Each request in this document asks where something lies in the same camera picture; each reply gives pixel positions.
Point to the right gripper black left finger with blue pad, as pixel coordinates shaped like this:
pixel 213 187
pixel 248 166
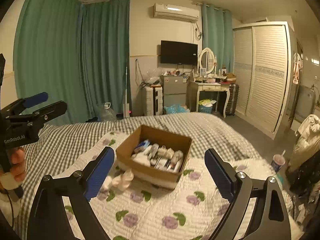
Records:
pixel 48 217

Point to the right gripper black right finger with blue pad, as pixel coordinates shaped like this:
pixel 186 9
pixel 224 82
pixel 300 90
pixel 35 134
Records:
pixel 269 219

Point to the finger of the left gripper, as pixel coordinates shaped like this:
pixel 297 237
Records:
pixel 17 120
pixel 27 102

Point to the floral tissue pack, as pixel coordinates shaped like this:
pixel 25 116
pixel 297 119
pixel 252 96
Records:
pixel 167 165

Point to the blue white tissue pack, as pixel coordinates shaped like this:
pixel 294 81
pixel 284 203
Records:
pixel 141 146

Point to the white sock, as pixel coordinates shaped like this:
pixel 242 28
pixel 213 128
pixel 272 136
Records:
pixel 141 159

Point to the person's left hand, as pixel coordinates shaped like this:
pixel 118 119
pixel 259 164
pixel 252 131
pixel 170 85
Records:
pixel 17 158

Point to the drink cup with straw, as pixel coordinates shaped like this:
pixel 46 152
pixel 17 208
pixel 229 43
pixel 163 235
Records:
pixel 278 161

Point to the grey checked bed sheet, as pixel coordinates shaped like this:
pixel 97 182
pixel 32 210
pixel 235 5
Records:
pixel 60 146

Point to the clear water jug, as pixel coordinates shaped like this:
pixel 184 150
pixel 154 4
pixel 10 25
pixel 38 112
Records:
pixel 107 113

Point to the green curtain left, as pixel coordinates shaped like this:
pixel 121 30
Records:
pixel 75 52

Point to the white socks on quilt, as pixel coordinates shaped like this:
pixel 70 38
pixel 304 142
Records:
pixel 121 182

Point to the white clothes pile on chair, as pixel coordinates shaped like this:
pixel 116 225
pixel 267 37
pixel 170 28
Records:
pixel 307 143

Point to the dark suitcase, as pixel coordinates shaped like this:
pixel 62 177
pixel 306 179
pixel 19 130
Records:
pixel 231 105

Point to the brown cardboard box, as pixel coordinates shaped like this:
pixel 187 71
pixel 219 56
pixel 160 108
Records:
pixel 162 144

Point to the white standing vacuum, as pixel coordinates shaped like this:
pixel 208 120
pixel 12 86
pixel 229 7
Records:
pixel 126 105

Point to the blue plastic bag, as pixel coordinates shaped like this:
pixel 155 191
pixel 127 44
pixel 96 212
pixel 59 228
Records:
pixel 175 109

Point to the white dressing table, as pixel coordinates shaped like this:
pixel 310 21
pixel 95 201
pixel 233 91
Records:
pixel 195 88

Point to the grey small refrigerator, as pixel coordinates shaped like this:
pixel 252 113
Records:
pixel 174 90

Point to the white suitcase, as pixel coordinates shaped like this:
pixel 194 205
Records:
pixel 152 100

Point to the white louvered wardrobe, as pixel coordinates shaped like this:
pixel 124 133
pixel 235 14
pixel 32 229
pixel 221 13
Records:
pixel 263 65

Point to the white oval vanity mirror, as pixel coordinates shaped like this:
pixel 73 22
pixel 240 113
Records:
pixel 207 62

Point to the blue curtain right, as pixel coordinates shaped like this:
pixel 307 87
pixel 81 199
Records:
pixel 218 35

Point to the white air conditioner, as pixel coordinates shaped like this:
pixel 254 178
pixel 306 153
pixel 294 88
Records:
pixel 175 12

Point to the black wall television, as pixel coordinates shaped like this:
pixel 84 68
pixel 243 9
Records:
pixel 178 53

